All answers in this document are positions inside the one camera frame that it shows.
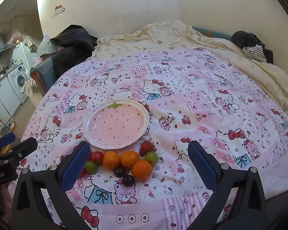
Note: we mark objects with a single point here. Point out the pink strawberry plate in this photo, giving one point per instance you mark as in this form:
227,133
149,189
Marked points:
116,124

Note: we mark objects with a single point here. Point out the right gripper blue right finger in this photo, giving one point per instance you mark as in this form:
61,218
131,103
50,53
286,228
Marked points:
237,201

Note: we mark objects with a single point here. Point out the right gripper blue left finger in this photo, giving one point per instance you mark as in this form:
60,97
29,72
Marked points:
29,209

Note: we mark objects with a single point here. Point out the red cherry tomato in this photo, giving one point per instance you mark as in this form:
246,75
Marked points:
82,173
89,157
97,157

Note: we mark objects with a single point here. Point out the dark purple grape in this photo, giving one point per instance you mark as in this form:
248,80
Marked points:
128,181
119,171

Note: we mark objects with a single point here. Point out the green grape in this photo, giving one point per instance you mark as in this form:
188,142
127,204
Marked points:
151,157
91,167

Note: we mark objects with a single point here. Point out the white kitchen cabinet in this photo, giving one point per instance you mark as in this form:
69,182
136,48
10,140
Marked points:
9,102

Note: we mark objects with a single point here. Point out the blue orange chair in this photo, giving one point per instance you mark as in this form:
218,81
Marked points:
45,75

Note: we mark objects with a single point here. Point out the cream floral blanket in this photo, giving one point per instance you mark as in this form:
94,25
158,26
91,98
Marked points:
174,34

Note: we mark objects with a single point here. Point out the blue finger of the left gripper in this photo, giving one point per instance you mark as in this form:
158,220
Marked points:
6,140
14,156

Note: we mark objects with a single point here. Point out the white washing machine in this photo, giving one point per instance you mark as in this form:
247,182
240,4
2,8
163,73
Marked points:
17,78

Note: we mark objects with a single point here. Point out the red strawberry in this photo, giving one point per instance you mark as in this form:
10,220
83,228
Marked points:
146,147

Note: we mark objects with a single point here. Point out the orange mandarin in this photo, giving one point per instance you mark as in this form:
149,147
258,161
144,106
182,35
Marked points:
129,158
141,170
110,160

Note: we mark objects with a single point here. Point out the white plastic bag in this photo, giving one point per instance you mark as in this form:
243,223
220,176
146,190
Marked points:
45,46

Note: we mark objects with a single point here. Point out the striped garment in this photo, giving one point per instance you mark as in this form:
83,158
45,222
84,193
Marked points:
255,53

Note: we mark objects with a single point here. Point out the black clothes pile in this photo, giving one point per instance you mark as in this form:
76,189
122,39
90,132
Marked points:
243,39

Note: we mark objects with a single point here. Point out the beige towel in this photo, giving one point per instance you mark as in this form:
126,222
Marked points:
29,88

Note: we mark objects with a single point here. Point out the pink Hello Kitty quilt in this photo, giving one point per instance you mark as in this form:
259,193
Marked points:
190,94

